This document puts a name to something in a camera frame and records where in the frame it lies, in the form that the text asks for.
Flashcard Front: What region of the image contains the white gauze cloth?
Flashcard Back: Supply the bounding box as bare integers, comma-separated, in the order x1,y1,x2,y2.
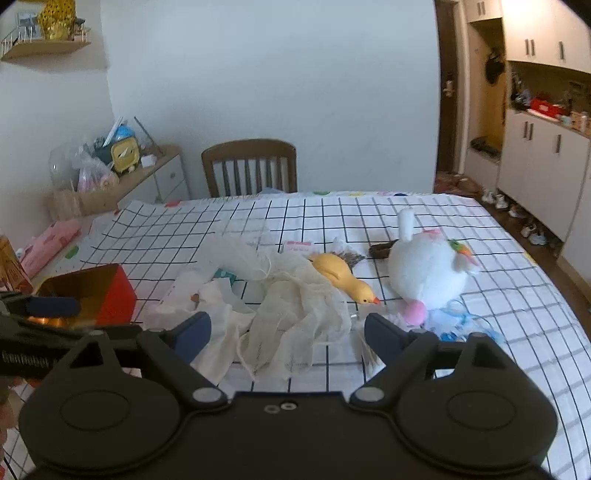
145,234,352,384

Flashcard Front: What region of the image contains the blue ribbon trinket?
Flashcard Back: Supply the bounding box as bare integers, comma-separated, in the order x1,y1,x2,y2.
423,300,505,344

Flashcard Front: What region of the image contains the orange drink bottle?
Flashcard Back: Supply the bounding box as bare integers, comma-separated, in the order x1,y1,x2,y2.
0,233,34,294

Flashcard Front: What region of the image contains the white plush bunny toy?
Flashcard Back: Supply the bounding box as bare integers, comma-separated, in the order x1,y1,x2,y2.
387,208,481,326

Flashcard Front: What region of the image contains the red metal tin box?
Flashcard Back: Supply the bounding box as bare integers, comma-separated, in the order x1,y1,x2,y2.
36,264,137,330

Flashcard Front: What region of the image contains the white tissue pack teal print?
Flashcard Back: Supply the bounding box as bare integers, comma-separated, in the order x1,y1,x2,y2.
213,268,238,284

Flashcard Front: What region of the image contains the brown hair scrunchie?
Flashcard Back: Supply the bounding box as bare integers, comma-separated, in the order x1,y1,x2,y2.
369,240,398,259

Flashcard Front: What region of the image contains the dried herb sachet bag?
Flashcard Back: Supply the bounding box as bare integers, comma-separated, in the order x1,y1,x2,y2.
329,238,366,270

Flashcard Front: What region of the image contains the pink folded towel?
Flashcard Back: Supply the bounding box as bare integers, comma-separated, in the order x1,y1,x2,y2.
20,219,82,278

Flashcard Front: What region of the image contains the wooden desk organizer box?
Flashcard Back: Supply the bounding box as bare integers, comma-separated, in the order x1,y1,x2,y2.
45,190,118,221

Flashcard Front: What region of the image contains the pink label white sachet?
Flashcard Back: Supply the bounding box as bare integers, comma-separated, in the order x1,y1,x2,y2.
283,241,315,257

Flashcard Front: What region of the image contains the wooden white side cabinet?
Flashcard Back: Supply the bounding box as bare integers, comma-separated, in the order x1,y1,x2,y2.
109,145,189,210

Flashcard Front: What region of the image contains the glass bowl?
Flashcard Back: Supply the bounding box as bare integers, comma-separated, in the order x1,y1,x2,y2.
48,142,89,191

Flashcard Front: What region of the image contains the pink items plastic bag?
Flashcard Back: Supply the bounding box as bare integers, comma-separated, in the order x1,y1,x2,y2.
72,150,119,193

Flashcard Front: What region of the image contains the yellow alarm clock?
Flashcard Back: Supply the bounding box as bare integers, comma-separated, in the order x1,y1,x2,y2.
110,137,140,176

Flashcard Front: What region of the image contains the brown wooden chair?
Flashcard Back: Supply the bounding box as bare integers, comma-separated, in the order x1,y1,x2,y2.
201,139,297,198

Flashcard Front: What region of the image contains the white wall cupboard unit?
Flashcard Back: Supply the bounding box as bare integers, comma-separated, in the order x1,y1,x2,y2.
461,0,591,278

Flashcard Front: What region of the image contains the wall shelf with ornaments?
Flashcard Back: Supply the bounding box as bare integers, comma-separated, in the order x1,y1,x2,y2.
1,1,91,62

